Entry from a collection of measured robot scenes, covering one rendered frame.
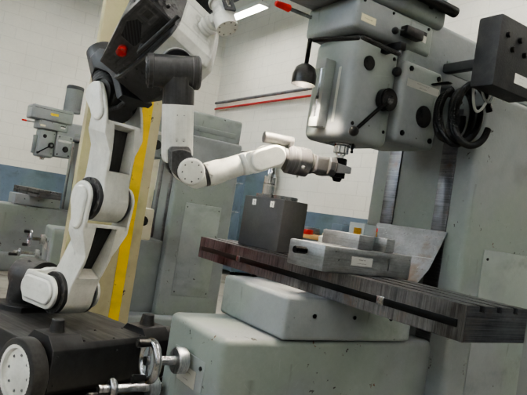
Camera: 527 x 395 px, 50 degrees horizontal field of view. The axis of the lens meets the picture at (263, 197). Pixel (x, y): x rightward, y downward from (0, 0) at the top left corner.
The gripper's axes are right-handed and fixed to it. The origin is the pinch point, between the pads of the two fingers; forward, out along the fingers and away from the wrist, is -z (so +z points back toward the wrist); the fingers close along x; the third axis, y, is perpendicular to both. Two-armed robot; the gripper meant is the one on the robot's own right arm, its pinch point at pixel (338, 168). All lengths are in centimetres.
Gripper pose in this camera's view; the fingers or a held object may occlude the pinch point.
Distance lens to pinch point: 181.9
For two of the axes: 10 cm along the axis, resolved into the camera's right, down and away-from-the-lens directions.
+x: -3.2, -0.2, 9.5
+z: -9.3, -1.6, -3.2
